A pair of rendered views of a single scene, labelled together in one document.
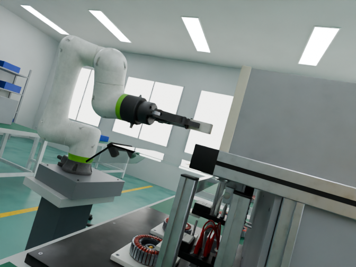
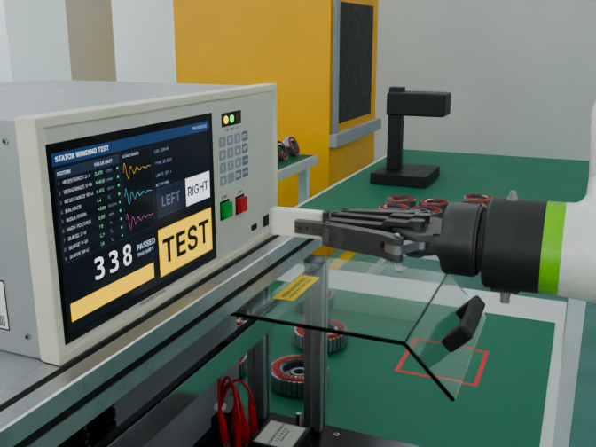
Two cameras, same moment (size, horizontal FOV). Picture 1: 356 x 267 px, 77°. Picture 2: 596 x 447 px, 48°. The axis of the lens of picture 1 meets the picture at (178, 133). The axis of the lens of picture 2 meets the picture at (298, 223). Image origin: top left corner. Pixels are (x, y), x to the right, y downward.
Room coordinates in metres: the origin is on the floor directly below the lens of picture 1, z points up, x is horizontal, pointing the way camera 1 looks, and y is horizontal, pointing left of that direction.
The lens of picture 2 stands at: (1.40, -0.02, 1.38)
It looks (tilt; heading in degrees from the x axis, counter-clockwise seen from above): 15 degrees down; 183
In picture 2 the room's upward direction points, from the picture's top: straight up
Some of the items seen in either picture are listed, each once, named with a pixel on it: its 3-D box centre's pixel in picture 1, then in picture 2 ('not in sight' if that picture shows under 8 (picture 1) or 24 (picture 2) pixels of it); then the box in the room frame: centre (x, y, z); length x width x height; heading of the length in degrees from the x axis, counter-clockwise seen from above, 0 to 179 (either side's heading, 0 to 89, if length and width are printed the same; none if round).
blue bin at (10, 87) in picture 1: (7, 86); not in sight; (5.98, 4.73, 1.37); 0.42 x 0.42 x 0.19; 71
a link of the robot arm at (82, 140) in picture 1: (82, 142); not in sight; (1.19, 0.47, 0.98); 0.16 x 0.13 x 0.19; 112
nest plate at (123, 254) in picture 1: (148, 258); not in sight; (0.65, -0.02, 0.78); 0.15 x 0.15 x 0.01; 70
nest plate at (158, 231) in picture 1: (175, 233); not in sight; (0.87, -0.10, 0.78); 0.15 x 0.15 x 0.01; 70
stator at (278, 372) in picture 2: not in sight; (299, 374); (0.26, -0.08, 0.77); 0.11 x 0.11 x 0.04
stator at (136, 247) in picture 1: (150, 249); not in sight; (0.65, -0.01, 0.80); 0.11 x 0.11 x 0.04
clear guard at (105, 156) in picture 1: (168, 169); (346, 311); (0.59, 0.00, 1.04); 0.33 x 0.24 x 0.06; 70
